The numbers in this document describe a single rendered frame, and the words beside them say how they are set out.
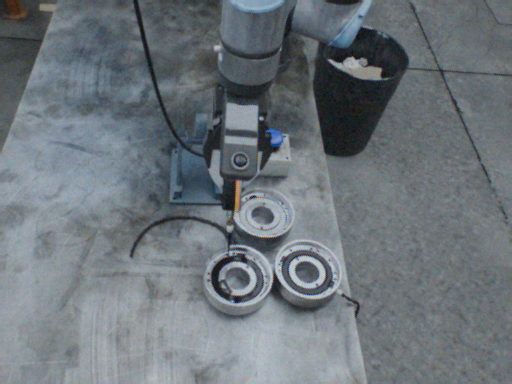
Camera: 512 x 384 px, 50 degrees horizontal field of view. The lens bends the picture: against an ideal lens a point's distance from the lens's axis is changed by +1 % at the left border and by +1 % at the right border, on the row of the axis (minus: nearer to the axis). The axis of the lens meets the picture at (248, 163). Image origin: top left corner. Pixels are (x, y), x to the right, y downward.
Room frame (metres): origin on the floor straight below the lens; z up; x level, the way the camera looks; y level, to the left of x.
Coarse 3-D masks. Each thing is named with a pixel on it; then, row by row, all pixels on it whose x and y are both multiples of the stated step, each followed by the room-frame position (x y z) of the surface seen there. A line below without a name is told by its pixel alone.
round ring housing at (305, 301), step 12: (300, 240) 0.52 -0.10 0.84; (288, 252) 0.50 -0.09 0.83; (324, 252) 0.51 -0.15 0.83; (276, 264) 0.47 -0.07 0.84; (300, 264) 0.49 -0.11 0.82; (312, 264) 0.49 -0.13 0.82; (336, 264) 0.49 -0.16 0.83; (276, 276) 0.45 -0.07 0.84; (324, 276) 0.47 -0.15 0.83; (336, 276) 0.47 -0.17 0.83; (288, 288) 0.43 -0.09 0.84; (336, 288) 0.45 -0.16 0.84; (288, 300) 0.43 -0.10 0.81; (300, 300) 0.42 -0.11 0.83; (312, 300) 0.42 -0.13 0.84; (324, 300) 0.43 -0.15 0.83
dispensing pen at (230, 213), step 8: (224, 184) 0.53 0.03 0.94; (232, 184) 0.52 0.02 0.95; (224, 192) 0.52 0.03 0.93; (232, 192) 0.52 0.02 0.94; (224, 200) 0.51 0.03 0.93; (232, 200) 0.51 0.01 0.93; (224, 208) 0.50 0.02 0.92; (232, 208) 0.50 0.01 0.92; (232, 216) 0.51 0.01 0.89; (232, 224) 0.50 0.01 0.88
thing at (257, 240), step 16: (256, 192) 0.61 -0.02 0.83; (272, 192) 0.62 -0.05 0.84; (256, 208) 0.58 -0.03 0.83; (272, 208) 0.59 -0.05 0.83; (288, 208) 0.59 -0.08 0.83; (240, 224) 0.53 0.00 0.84; (256, 224) 0.55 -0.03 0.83; (272, 224) 0.55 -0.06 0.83; (288, 224) 0.56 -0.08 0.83; (256, 240) 0.52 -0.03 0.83; (272, 240) 0.52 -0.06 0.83
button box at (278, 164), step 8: (288, 144) 0.73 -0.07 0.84; (272, 152) 0.70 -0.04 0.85; (280, 152) 0.71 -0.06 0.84; (288, 152) 0.71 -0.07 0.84; (272, 160) 0.69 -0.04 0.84; (280, 160) 0.69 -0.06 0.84; (288, 160) 0.69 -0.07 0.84; (264, 168) 0.68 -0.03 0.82; (272, 168) 0.69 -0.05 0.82; (280, 168) 0.69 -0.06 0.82; (288, 168) 0.69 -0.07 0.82; (272, 176) 0.69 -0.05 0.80; (280, 176) 0.69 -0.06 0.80
